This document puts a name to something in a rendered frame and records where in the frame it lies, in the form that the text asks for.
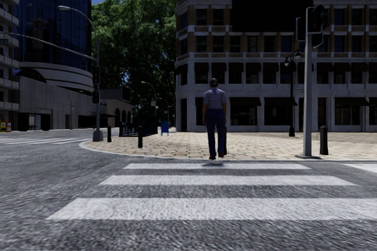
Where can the blue letter box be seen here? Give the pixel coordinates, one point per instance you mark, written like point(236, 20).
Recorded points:
point(164, 127)

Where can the grey street lamp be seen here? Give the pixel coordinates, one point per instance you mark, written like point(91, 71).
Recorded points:
point(153, 100)
point(166, 106)

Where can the person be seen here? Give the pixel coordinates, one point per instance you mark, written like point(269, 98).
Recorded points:
point(214, 103)

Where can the dark stairway railing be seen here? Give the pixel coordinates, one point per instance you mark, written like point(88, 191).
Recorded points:
point(135, 128)

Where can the tan arched building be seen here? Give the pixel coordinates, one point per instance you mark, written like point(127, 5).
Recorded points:
point(119, 111)

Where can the trees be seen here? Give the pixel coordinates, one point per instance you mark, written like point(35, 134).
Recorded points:
point(138, 50)

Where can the brown brick and stone building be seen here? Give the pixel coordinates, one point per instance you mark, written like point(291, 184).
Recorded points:
point(270, 78)

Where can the traffic light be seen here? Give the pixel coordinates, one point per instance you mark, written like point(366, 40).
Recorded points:
point(97, 94)
point(308, 94)

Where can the dark street lamp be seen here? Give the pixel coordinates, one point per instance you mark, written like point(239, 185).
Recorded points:
point(291, 94)

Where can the glass tower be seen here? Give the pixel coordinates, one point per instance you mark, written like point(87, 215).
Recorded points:
point(56, 37)

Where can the orange box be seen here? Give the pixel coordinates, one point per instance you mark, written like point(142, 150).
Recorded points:
point(8, 126)

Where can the yellow box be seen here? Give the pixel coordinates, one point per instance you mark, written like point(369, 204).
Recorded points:
point(2, 125)

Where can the pale concrete building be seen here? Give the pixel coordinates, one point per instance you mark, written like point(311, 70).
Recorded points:
point(1, 62)

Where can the short dark post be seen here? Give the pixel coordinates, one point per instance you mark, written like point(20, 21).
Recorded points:
point(323, 139)
point(140, 136)
point(109, 134)

